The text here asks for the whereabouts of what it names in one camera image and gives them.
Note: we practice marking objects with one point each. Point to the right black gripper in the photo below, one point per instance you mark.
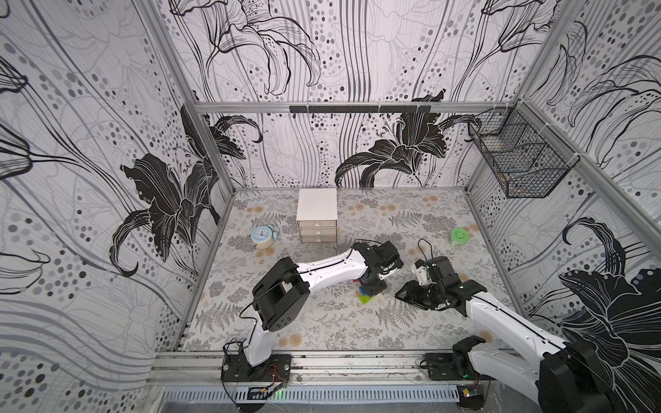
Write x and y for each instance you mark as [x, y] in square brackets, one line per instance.
[423, 291]

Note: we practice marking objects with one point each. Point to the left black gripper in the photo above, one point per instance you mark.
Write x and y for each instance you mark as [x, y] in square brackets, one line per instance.
[371, 289]

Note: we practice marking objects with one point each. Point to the green lego brick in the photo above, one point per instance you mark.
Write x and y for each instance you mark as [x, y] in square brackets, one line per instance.
[364, 298]

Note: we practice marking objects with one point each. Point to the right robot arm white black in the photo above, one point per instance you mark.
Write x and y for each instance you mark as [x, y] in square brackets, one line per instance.
[559, 376]

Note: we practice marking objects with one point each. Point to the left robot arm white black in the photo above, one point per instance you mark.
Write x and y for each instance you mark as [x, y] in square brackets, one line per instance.
[281, 294]

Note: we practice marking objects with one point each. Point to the white drawer cabinet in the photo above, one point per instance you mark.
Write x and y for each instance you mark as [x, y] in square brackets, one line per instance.
[317, 216]

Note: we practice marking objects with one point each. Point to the small blue alarm clock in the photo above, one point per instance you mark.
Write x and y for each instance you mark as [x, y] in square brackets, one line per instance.
[264, 236]

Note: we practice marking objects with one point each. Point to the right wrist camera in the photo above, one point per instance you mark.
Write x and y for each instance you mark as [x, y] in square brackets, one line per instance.
[438, 270]

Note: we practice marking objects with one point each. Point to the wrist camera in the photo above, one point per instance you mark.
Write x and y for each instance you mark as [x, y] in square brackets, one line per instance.
[438, 270]
[388, 257]

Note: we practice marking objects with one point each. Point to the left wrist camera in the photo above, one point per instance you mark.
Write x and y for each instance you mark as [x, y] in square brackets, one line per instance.
[388, 257]

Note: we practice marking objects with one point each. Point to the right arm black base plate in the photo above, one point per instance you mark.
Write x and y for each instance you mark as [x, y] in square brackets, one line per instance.
[450, 366]

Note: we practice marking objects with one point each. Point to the white slotted cable duct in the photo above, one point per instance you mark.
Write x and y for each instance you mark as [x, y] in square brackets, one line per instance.
[319, 394]

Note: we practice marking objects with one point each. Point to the black wire basket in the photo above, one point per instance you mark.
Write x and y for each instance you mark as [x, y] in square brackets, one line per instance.
[517, 147]

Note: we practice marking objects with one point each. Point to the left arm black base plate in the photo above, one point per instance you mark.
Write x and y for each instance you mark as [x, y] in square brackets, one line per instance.
[237, 369]

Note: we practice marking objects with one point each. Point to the aluminium front rail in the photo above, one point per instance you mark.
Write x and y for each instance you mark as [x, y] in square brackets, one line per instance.
[352, 367]

